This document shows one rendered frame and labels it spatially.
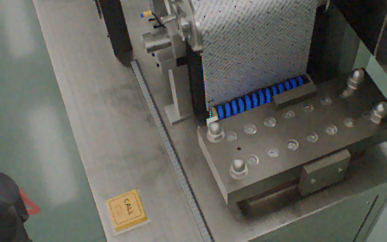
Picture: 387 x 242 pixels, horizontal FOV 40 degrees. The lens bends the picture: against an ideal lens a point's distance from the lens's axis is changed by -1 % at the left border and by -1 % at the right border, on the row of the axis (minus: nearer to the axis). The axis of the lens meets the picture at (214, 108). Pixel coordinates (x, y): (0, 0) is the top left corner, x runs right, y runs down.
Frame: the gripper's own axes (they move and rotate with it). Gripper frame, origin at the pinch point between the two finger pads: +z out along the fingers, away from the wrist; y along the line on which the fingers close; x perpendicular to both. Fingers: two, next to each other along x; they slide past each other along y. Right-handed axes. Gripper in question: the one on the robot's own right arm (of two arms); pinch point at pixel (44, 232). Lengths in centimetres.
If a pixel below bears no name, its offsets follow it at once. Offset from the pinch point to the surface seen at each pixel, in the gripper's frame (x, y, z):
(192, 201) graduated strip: -17.8, -2.3, 26.9
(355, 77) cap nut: -61, -2, 33
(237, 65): -45.5, 8.5, 14.7
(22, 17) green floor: 39, 169, 98
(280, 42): -55, 7, 17
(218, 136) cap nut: -33.2, 1.3, 18.7
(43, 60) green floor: 39, 136, 98
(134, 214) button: -8.2, 0.3, 18.8
